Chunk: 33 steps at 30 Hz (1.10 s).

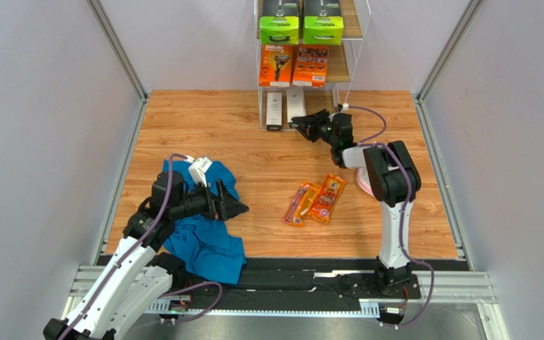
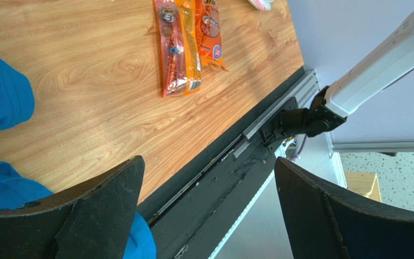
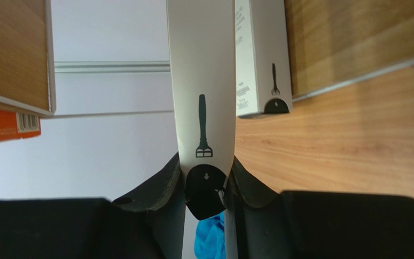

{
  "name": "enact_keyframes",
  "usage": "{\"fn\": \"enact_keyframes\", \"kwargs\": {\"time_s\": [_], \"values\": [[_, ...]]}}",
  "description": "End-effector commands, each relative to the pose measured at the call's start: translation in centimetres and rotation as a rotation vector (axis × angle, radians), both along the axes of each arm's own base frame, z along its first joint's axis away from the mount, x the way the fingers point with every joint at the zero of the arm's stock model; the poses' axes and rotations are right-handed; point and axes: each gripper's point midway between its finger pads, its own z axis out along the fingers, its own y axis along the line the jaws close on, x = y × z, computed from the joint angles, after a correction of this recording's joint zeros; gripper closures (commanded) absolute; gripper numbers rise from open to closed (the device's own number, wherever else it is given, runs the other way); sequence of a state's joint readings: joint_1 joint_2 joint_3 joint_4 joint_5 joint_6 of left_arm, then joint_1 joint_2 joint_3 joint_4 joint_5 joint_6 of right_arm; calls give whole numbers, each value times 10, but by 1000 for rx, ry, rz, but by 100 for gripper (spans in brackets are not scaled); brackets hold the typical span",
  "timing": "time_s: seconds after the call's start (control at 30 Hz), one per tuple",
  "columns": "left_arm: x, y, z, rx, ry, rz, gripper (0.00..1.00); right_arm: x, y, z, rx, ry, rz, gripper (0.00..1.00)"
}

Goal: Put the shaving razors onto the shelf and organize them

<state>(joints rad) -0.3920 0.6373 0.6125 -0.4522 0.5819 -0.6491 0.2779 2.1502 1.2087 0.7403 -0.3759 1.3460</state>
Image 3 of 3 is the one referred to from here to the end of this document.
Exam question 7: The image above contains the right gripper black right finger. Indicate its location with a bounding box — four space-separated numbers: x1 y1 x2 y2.
225 160 414 258

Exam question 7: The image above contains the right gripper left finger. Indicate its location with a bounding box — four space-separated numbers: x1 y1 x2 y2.
0 155 185 258

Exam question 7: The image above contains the white tall box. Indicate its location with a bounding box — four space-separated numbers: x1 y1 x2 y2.
235 0 293 118
167 0 236 220

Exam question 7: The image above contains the blue cloth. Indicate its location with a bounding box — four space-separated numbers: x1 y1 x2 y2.
194 212 226 259

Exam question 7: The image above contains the orange razor box back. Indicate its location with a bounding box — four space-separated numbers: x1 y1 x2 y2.
0 111 41 142

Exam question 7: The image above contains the white wire shelf rack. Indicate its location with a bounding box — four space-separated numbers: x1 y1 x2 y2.
0 1 56 117

